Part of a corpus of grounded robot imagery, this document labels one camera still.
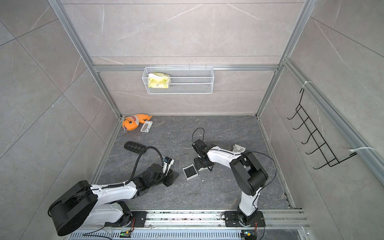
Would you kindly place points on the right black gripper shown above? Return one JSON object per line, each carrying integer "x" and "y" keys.
{"x": 197, "y": 164}

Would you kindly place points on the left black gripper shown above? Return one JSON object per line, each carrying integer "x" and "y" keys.
{"x": 170, "y": 179}

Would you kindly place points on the white box base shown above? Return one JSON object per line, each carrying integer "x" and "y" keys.
{"x": 190, "y": 172}

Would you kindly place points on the white gift box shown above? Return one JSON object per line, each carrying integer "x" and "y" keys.
{"x": 238, "y": 149}

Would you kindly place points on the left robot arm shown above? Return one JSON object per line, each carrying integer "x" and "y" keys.
{"x": 86, "y": 204}

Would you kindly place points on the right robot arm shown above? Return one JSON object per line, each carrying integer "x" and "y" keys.
{"x": 249, "y": 174}

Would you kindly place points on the black oval ridged object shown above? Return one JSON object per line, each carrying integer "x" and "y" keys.
{"x": 135, "y": 147}

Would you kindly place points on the small white rectangular tray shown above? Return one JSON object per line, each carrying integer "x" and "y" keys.
{"x": 146, "y": 126}

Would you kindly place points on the orange plush toy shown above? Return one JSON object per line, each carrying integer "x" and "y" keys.
{"x": 132, "y": 122}

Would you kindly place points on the yellow crumpled bag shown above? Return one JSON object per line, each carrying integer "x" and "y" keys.
{"x": 159, "y": 81}

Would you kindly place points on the white vent grille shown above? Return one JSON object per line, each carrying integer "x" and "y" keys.
{"x": 161, "y": 235}

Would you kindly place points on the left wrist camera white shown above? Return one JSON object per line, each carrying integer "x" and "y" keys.
{"x": 167, "y": 163}

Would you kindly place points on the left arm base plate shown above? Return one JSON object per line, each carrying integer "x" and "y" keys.
{"x": 136, "y": 218}

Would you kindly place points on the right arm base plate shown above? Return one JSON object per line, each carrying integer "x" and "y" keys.
{"x": 238, "y": 219}

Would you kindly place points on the white wire mesh basket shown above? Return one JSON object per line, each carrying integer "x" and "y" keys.
{"x": 184, "y": 80}

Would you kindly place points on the metal front rail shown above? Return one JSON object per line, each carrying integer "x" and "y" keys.
{"x": 219, "y": 219}

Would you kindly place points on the black wall hook rack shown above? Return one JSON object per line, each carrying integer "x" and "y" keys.
{"x": 329, "y": 158}

